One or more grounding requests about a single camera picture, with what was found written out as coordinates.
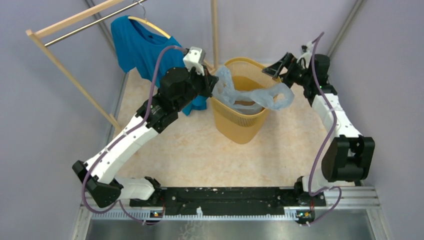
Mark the wooden clothes hanger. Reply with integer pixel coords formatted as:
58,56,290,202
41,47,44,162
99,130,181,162
128,0,171,39

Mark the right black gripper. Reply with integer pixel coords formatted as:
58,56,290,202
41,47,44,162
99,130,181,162
262,53,312,89

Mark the wooden clothes rack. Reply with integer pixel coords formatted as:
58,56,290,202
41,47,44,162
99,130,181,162
25,0,221,133

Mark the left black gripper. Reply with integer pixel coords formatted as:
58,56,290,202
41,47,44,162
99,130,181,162
174,63,220,113

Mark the blue t-shirt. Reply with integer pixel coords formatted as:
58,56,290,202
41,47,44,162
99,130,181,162
111,15,207,116

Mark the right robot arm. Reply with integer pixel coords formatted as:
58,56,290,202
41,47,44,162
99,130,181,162
262,52,376,206

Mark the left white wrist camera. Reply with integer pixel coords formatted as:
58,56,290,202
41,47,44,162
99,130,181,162
183,46,206,76

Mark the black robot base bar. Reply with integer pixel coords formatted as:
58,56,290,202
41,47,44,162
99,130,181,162
129,187,326,216

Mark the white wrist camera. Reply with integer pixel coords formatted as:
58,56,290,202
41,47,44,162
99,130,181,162
183,46,206,76
296,41,314,69

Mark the light blue plastic trash bag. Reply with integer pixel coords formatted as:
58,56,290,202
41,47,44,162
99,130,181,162
212,66,295,115

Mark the white toothed cable duct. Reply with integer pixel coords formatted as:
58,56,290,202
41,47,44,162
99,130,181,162
91,207,299,221

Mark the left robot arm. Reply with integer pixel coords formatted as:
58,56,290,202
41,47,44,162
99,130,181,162
72,67,219,209

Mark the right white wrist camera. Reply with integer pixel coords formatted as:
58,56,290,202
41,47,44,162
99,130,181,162
296,41,314,69

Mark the yellow mesh trash bin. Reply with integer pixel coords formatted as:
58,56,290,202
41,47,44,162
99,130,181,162
210,57,282,144

